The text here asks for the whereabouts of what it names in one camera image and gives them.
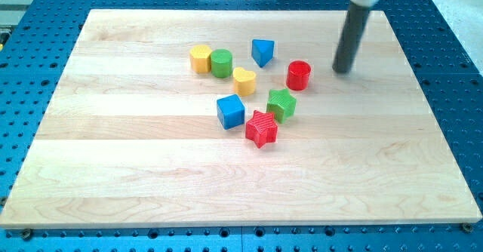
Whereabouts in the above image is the light wooden board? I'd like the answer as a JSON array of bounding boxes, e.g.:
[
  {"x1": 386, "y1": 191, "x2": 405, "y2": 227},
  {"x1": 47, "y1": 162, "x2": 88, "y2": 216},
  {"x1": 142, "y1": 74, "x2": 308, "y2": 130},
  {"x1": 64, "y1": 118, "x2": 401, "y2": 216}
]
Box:
[{"x1": 1, "y1": 10, "x2": 481, "y2": 229}]

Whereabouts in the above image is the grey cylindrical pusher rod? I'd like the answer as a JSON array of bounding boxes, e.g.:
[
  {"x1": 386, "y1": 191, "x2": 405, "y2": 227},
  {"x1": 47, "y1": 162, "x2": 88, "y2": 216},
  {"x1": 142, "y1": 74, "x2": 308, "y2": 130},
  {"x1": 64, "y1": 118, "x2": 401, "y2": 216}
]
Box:
[{"x1": 332, "y1": 3, "x2": 371, "y2": 74}]

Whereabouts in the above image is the blue cube block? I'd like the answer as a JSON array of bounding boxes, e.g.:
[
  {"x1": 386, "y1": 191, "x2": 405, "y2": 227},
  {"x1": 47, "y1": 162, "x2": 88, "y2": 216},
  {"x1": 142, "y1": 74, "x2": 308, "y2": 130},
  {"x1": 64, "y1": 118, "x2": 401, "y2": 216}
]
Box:
[{"x1": 216, "y1": 94, "x2": 245, "y2": 130}]

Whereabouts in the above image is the red star block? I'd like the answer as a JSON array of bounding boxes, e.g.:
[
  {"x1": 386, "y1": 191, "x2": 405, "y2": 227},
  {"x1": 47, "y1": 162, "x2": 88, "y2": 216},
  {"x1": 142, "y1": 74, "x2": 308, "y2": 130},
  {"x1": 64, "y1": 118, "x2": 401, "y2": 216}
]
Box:
[{"x1": 245, "y1": 110, "x2": 278, "y2": 148}]

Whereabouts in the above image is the yellow hexagon block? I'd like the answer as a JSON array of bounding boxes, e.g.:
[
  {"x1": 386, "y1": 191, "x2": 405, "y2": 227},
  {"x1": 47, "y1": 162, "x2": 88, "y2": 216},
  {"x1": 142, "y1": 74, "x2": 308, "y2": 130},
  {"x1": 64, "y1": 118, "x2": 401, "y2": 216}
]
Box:
[{"x1": 189, "y1": 45, "x2": 212, "y2": 73}]

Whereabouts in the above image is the red cylinder block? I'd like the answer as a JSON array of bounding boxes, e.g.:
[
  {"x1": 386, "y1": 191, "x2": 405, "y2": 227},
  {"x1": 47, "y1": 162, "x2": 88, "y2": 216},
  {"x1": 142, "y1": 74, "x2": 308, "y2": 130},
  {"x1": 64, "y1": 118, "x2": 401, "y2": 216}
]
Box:
[{"x1": 286, "y1": 60, "x2": 312, "y2": 91}]

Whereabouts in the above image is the green star block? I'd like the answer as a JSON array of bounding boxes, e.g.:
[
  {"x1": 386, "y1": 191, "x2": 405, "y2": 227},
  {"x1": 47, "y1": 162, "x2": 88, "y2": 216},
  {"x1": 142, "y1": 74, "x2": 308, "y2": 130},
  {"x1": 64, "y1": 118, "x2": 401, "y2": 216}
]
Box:
[{"x1": 266, "y1": 88, "x2": 297, "y2": 124}]

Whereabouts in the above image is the yellow heart block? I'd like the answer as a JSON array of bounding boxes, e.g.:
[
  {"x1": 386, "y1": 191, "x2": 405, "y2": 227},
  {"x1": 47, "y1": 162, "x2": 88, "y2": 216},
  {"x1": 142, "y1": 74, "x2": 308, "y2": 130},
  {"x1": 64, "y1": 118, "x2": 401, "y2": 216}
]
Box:
[{"x1": 232, "y1": 67, "x2": 257, "y2": 97}]

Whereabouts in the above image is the blue triangle block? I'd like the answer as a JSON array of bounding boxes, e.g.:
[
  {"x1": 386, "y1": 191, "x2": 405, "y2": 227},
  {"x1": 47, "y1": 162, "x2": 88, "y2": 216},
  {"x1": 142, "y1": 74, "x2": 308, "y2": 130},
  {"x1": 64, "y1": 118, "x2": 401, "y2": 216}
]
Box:
[{"x1": 251, "y1": 39, "x2": 275, "y2": 68}]

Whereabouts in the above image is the green cylinder block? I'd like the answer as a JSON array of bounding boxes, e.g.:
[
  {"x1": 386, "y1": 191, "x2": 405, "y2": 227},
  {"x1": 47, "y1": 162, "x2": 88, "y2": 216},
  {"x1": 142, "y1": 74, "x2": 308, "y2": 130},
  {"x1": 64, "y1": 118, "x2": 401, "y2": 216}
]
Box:
[{"x1": 211, "y1": 49, "x2": 233, "y2": 78}]

